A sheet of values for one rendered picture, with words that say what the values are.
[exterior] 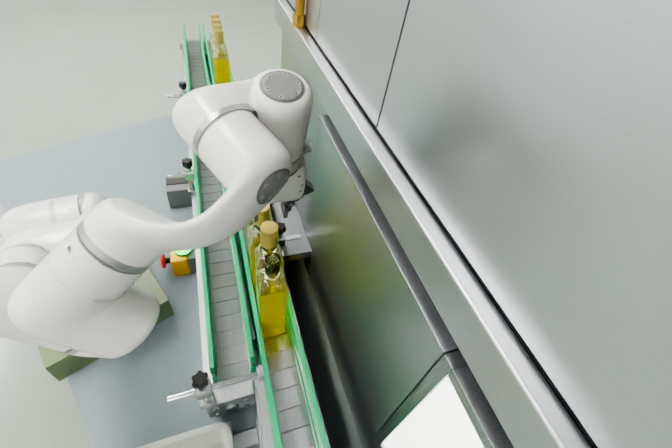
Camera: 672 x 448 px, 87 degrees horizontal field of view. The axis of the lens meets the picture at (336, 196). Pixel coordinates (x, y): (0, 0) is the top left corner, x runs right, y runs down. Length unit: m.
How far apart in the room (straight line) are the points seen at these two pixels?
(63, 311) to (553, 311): 0.45
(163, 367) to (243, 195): 0.73
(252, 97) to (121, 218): 0.18
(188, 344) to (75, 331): 0.58
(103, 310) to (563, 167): 0.46
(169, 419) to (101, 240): 0.63
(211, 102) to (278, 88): 0.07
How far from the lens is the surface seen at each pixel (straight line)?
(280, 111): 0.40
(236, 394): 0.83
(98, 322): 0.48
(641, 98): 0.27
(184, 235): 0.38
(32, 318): 0.48
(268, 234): 0.67
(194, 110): 0.39
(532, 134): 0.32
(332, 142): 0.63
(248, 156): 0.35
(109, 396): 1.04
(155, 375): 1.02
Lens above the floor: 1.68
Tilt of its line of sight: 43 degrees down
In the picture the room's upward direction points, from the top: 11 degrees clockwise
